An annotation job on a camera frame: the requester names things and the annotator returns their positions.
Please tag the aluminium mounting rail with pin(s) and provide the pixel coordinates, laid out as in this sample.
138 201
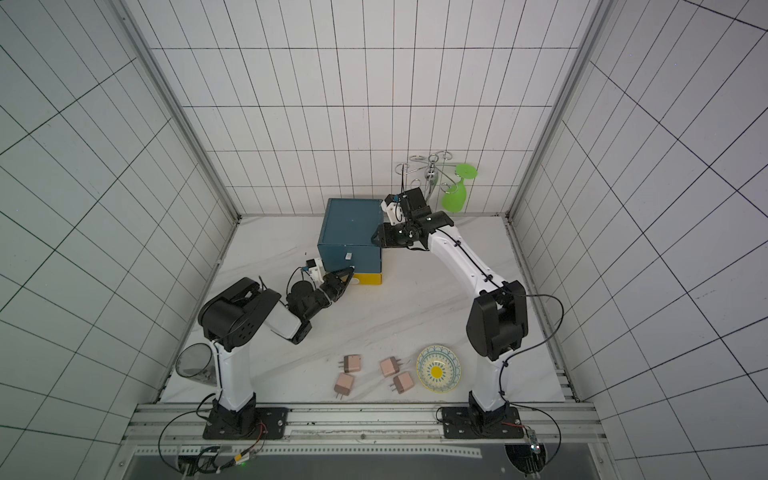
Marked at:
300 424

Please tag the clear glass cup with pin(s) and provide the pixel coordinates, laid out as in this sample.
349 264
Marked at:
196 363

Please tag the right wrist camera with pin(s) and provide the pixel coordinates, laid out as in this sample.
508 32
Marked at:
392 209

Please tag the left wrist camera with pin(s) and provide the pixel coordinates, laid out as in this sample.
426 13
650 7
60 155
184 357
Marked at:
315 269

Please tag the green plastic wine glass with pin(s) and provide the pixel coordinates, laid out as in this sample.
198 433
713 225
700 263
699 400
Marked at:
455 195

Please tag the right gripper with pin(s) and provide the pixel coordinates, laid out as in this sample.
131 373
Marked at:
389 235

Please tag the teal drawer cabinet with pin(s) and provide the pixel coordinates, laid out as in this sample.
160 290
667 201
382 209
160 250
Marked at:
345 238

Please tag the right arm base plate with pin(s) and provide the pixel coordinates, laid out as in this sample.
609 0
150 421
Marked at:
471 423

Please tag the yellow patterned plate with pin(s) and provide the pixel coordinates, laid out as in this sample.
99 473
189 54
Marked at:
438 369

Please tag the pink plug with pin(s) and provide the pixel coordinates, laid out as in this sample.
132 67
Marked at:
344 384
351 363
402 382
390 366

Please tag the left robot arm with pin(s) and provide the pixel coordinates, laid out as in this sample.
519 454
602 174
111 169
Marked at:
231 319

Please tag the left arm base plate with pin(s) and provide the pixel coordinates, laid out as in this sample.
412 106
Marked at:
248 424

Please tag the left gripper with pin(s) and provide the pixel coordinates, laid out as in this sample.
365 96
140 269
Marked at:
336 283

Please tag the silver glass rack stand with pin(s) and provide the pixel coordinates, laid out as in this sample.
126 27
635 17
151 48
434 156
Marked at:
426 172

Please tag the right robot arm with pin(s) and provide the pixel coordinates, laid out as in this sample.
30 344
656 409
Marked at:
498 319

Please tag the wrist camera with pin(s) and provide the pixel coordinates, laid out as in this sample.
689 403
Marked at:
315 269
392 209

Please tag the yellow bottom drawer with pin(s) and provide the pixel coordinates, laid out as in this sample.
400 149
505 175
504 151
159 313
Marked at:
367 279

